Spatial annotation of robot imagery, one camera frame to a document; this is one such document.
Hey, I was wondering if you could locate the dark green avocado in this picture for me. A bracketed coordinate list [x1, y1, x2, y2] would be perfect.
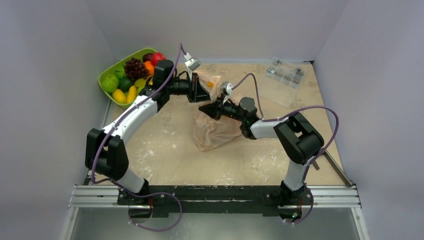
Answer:
[117, 77, 134, 93]

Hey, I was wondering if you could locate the dark purple grape bunch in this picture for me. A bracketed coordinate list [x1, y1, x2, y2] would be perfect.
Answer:
[124, 57, 150, 82]

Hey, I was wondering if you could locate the yellow mango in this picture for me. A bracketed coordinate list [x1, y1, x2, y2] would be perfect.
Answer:
[112, 88, 127, 105]

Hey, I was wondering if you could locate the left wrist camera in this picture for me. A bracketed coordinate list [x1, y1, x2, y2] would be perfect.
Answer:
[184, 52, 201, 79]

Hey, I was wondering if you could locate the clear plastic screw box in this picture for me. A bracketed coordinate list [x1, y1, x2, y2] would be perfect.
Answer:
[258, 57, 306, 108]

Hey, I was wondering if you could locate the green bumpy custard apple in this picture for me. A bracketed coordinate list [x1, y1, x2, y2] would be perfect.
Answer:
[100, 74, 119, 93]

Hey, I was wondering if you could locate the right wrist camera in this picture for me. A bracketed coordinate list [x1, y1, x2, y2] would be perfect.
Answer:
[220, 81, 233, 104]

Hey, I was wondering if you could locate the red apple in basket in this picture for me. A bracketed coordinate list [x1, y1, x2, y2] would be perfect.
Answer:
[150, 52, 167, 67]

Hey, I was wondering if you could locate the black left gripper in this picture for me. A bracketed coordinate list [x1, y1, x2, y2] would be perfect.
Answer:
[166, 72, 214, 104]

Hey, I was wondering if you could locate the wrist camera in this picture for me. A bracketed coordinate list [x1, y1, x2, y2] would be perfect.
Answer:
[184, 52, 201, 79]
[220, 81, 233, 104]

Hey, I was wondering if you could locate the small green lime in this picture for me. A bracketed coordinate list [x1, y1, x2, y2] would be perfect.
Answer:
[115, 66, 126, 80]

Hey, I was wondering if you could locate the front aluminium rail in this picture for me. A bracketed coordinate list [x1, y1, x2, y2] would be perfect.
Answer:
[69, 185, 361, 208]

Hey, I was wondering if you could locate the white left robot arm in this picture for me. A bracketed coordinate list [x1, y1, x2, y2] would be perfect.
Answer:
[85, 58, 210, 205]

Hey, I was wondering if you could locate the orange tangerine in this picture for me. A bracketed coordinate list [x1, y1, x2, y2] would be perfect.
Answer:
[143, 61, 155, 76]

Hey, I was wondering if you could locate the green plastic fruit basket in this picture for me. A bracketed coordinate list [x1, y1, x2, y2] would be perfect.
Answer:
[98, 48, 157, 109]

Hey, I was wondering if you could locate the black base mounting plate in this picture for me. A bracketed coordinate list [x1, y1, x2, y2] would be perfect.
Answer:
[117, 185, 314, 219]

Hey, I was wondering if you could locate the translucent orange plastic bag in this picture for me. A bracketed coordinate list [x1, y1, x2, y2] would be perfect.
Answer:
[192, 70, 242, 152]

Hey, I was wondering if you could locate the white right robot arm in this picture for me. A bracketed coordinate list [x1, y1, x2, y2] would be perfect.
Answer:
[198, 97, 324, 204]

